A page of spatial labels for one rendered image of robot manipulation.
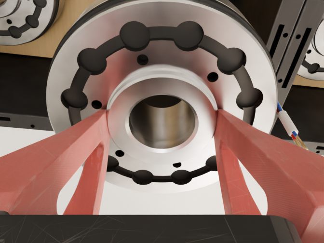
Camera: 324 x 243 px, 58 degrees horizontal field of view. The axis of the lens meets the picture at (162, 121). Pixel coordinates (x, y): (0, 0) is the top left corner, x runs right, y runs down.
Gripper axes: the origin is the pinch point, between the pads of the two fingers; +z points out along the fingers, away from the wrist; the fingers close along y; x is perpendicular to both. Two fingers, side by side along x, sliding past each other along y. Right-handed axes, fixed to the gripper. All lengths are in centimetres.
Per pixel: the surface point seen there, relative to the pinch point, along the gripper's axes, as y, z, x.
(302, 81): -15.6, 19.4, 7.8
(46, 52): 12.0, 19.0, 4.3
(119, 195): 9, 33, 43
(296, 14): -8.5, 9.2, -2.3
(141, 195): 4, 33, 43
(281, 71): -8.5, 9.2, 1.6
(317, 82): -17.4, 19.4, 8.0
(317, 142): -13.3, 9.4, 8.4
